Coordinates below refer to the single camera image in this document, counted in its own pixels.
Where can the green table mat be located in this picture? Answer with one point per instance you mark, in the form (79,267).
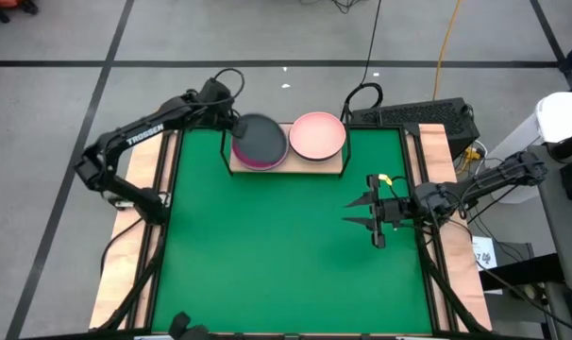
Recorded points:
(267,236)

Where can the orange black object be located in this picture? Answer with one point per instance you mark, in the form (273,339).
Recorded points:
(7,4)

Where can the black bundled object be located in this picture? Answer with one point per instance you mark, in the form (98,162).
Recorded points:
(187,328)

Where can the magenta pink plate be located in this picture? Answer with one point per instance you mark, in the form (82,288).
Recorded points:
(250,165)

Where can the black perforated computer case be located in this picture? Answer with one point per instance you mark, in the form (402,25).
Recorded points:
(423,115)

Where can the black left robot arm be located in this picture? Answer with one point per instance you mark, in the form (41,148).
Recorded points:
(173,113)

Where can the salmon pink plate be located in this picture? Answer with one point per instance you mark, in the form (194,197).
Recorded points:
(317,135)

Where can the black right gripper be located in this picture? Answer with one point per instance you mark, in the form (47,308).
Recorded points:
(394,211)

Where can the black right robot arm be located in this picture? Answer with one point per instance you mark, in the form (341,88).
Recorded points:
(484,181)

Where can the black metal rig frame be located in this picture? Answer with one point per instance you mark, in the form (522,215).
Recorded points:
(172,128)

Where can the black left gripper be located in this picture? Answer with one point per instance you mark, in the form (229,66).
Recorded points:
(217,104)

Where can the grey desk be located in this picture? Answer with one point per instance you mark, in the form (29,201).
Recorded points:
(564,226)

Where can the white paper sheet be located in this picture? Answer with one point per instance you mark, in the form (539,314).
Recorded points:
(484,248)

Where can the yellow tape tag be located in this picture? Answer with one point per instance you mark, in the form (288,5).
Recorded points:
(385,180)

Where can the wooden shelf black metal legs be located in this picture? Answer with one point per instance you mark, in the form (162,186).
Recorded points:
(314,167)

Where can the white round bin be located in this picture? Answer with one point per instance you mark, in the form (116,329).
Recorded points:
(562,115)

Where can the dark grey plate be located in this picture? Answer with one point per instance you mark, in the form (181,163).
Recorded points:
(262,139)

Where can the yellow power plug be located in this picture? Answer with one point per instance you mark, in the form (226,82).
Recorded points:
(472,154)

